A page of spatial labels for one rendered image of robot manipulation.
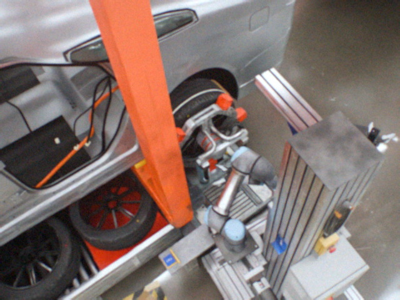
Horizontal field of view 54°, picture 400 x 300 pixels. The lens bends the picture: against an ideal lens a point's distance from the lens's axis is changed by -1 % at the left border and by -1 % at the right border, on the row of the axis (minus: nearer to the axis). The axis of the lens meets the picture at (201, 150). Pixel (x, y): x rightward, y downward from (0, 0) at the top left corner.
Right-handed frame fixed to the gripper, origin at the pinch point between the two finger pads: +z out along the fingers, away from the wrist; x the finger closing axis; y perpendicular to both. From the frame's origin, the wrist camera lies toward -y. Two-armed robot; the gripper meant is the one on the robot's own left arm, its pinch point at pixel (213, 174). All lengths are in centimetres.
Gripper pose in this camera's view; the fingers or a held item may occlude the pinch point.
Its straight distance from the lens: 273.3
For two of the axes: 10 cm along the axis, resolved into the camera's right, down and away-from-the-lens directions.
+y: 0.7, 5.4, 8.4
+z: -9.9, -0.9, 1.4
